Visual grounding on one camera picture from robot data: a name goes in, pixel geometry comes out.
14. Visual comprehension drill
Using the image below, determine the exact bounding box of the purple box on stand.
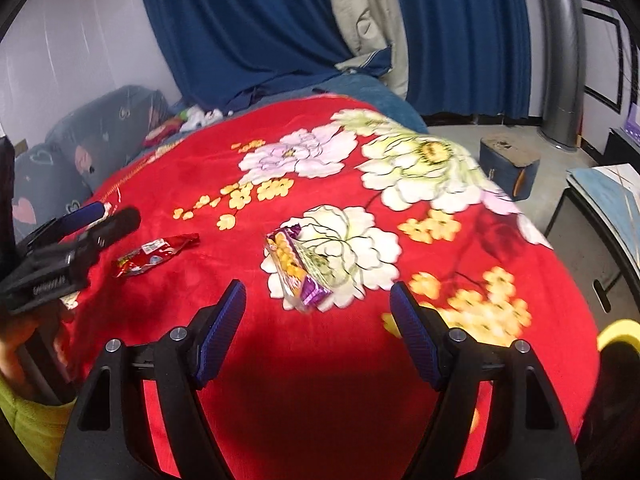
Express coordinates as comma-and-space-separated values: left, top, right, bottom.
624, 103, 640, 144

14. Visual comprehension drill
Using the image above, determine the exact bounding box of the blue storage stool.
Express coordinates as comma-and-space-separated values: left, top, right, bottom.
480, 132, 540, 202

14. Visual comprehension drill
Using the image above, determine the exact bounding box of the beige curtain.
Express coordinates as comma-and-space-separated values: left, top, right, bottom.
331, 0, 409, 98

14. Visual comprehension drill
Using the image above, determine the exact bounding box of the blue sofa cover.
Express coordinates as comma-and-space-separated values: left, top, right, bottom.
134, 72, 431, 162

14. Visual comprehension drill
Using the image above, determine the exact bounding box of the black tv stand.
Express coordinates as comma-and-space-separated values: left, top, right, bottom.
603, 128, 640, 172

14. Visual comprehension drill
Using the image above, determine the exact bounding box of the silver tower air conditioner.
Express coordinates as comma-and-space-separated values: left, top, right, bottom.
540, 0, 586, 152

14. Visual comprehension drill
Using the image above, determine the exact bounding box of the white plush toy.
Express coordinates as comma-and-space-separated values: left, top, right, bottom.
178, 105, 233, 133

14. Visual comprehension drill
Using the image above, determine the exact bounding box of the red snack wrapper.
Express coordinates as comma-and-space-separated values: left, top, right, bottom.
115, 233, 201, 278

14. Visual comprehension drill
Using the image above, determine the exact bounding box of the coffee table with blue pattern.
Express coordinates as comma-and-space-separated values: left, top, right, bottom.
544, 164, 639, 330

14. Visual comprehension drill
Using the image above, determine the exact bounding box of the person's left hand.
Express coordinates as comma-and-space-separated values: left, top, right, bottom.
0, 301, 63, 400

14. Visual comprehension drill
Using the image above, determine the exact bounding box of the blue curtain right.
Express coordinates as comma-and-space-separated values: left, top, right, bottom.
399, 0, 532, 118

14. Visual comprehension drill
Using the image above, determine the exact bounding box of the yellow rimmed trash bin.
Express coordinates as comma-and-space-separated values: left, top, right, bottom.
597, 318, 640, 358

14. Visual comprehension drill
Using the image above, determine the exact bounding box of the red floral blanket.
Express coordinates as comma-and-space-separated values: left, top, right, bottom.
66, 96, 599, 479

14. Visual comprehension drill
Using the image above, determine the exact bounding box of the blue curtain left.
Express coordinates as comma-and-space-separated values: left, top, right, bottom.
143, 0, 392, 112

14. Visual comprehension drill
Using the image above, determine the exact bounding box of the blue curtain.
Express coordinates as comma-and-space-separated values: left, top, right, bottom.
143, 0, 392, 112
399, 0, 532, 118

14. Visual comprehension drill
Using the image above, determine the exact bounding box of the green sleeve forearm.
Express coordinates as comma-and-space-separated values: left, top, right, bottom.
1, 377, 75, 479

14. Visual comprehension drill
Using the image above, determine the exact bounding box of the grey patterned pillow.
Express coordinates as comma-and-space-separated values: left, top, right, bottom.
12, 86, 169, 240

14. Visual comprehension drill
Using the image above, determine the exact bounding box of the orange purple snack packet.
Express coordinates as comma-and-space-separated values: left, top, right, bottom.
266, 223, 332, 312

